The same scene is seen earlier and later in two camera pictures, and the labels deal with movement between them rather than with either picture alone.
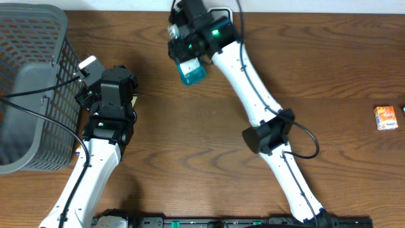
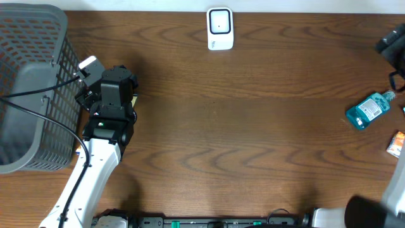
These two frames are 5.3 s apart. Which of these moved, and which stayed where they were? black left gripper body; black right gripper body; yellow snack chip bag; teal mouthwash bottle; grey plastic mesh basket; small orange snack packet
Moved: black right gripper body; teal mouthwash bottle; small orange snack packet
Stayed: black left gripper body; yellow snack chip bag; grey plastic mesh basket
